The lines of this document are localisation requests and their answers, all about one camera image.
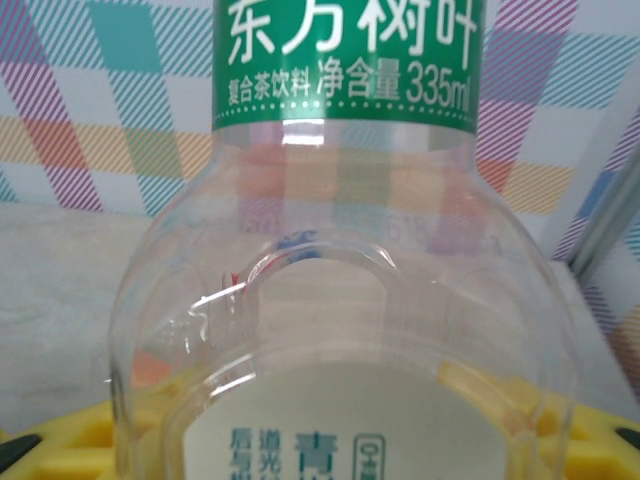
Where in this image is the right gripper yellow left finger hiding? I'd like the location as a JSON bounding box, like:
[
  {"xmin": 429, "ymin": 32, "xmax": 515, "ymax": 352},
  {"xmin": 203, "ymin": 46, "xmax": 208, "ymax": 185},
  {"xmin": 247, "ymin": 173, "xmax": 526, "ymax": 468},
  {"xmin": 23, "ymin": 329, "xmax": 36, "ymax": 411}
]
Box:
[{"xmin": 0, "ymin": 398, "xmax": 122, "ymax": 480}]

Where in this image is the green neck white label bottle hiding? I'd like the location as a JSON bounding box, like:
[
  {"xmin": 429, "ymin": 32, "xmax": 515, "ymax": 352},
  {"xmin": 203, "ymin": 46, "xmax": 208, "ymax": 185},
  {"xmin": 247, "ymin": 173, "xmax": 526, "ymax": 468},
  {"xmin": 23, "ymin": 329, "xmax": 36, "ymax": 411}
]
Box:
[{"xmin": 107, "ymin": 0, "xmax": 576, "ymax": 480}]

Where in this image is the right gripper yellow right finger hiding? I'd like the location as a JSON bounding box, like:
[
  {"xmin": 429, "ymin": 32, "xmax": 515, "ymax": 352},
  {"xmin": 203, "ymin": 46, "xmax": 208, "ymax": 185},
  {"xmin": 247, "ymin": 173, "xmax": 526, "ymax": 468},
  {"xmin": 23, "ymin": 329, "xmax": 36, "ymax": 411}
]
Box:
[{"xmin": 559, "ymin": 405, "xmax": 640, "ymax": 480}]

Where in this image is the aluminium right rear post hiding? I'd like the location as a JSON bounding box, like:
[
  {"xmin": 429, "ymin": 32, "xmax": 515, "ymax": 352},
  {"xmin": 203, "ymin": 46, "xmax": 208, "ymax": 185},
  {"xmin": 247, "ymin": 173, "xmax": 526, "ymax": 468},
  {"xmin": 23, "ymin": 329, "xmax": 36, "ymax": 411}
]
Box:
[{"xmin": 552, "ymin": 99, "xmax": 640, "ymax": 301}]

